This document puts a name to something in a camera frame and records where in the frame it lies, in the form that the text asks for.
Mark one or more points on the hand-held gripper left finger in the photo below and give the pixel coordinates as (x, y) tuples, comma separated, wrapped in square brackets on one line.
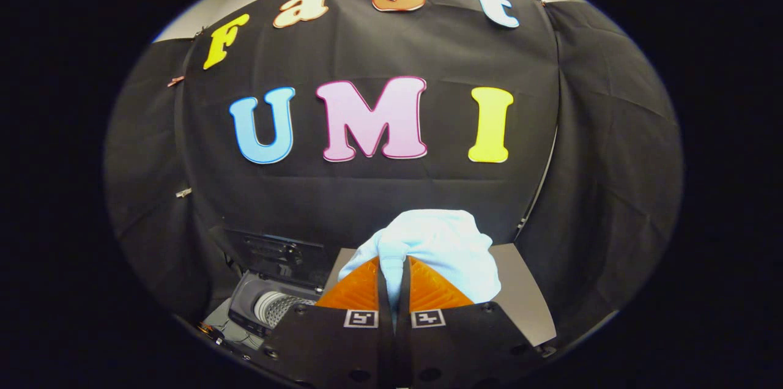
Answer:
[(384, 291)]

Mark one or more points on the light blue garment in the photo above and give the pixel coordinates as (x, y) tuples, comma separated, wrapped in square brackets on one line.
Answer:
[(440, 248)]

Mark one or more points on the copper clip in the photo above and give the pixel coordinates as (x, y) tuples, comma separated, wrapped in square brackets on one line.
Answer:
[(175, 80)]

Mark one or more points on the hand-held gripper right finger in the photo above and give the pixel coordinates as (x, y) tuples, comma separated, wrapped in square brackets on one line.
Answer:
[(402, 291)]

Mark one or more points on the black backdrop cloth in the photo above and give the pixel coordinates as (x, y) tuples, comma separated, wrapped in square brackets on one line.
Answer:
[(397, 193)]

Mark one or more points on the silver clip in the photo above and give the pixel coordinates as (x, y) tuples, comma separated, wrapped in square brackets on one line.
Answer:
[(183, 192)]

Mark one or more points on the dark grey washing machine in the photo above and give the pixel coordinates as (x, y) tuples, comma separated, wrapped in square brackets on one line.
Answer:
[(244, 303)]

